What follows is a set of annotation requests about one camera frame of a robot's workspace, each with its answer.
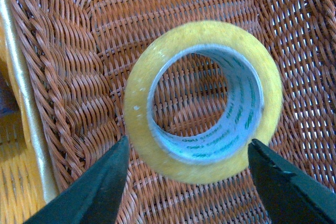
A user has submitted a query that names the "yellow woven basket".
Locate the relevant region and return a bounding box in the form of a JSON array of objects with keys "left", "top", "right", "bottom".
[{"left": 1, "top": 0, "right": 59, "bottom": 223}]

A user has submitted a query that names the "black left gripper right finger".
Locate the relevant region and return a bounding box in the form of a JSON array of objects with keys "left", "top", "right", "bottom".
[{"left": 248, "top": 139, "right": 335, "bottom": 223}]

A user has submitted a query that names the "brown wicker basket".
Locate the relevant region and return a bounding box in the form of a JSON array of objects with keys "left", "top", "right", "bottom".
[{"left": 4, "top": 0, "right": 336, "bottom": 224}]

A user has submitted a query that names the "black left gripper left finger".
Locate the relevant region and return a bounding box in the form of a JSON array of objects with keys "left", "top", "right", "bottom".
[{"left": 25, "top": 136, "right": 129, "bottom": 223}]

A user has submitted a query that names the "yellowish clear packing tape roll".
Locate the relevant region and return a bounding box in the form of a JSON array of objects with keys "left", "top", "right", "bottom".
[{"left": 123, "top": 20, "right": 283, "bottom": 184}]

